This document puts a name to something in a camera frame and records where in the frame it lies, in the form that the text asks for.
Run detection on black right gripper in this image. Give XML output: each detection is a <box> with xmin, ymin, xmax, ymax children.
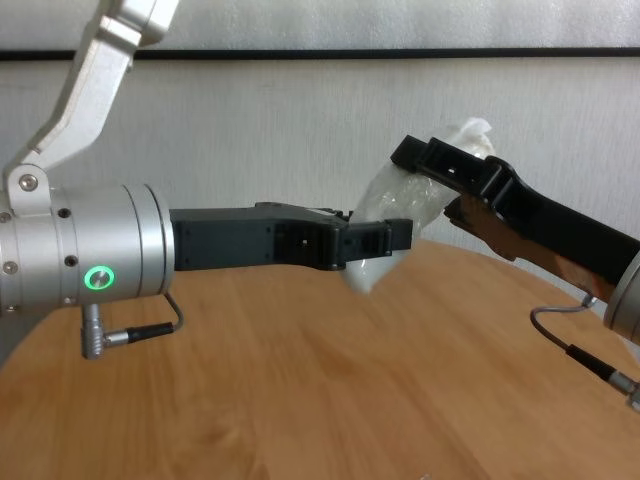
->
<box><xmin>391</xmin><ymin>134</ymin><xmax>640</xmax><ymax>302</ymax></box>

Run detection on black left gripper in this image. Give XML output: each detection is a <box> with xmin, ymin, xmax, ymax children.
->
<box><xmin>168</xmin><ymin>201</ymin><xmax>416</xmax><ymax>274</ymax></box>

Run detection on white sandbag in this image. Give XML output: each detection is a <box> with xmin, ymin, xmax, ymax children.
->
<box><xmin>342</xmin><ymin>115</ymin><xmax>496</xmax><ymax>296</ymax></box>

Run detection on black wall strip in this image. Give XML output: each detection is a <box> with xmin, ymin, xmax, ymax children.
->
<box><xmin>0</xmin><ymin>46</ymin><xmax>640</xmax><ymax>63</ymax></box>

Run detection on grey right arm cable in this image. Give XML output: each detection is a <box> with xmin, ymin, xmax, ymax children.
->
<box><xmin>528</xmin><ymin>294</ymin><xmax>640</xmax><ymax>412</ymax></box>

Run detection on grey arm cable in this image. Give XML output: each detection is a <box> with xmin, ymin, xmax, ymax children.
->
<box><xmin>528</xmin><ymin>294</ymin><xmax>640</xmax><ymax>412</ymax></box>
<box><xmin>81</xmin><ymin>291</ymin><xmax>185</xmax><ymax>360</ymax></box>

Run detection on grey left arm cable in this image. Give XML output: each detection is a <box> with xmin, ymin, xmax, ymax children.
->
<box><xmin>81</xmin><ymin>291</ymin><xmax>185</xmax><ymax>360</ymax></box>

